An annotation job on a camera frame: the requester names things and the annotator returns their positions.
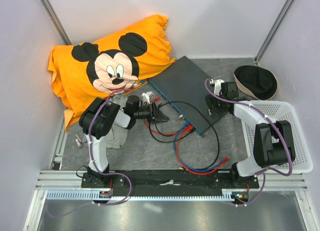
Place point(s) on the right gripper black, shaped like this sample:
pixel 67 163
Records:
pixel 211 99

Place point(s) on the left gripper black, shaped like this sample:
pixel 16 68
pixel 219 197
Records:
pixel 155 115

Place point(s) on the dark grey network switch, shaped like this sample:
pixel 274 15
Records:
pixel 182 83

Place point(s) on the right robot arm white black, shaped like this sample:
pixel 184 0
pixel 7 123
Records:
pixel 273 147

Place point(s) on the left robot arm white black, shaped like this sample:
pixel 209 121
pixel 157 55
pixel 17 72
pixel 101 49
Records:
pixel 98 119

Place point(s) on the black cap with beige brim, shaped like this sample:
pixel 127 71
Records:
pixel 256 82

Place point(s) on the grey crumpled cloth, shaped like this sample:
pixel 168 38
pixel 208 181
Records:
pixel 117 136

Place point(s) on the white perforated plastic basket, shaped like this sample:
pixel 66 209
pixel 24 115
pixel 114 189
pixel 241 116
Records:
pixel 281 110

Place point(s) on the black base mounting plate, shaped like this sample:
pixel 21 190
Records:
pixel 171 182

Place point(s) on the orange Mickey Mouse pillow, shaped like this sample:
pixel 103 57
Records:
pixel 114 64

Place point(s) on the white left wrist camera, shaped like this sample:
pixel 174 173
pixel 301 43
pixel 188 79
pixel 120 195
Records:
pixel 146 97

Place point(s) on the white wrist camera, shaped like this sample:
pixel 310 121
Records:
pixel 146 97
pixel 216 84

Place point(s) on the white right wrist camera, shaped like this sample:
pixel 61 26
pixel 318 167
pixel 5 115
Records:
pixel 216 84

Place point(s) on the white slotted cable duct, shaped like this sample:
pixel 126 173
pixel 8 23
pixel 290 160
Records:
pixel 96 195

